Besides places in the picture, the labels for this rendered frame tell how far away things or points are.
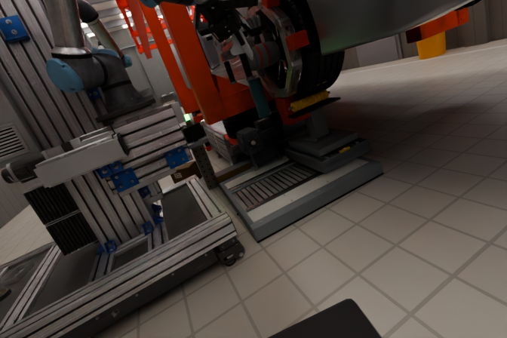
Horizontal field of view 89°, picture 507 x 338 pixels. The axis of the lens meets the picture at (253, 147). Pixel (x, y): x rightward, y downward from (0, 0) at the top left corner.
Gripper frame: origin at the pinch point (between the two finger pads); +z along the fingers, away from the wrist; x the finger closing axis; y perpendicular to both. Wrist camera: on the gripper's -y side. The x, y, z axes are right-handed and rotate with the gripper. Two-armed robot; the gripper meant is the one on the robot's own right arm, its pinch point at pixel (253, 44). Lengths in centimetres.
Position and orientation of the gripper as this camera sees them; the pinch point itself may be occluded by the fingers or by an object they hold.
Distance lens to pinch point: 90.9
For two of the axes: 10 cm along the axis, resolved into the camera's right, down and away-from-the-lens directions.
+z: 5.4, 4.5, 7.1
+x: 0.5, 8.2, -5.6
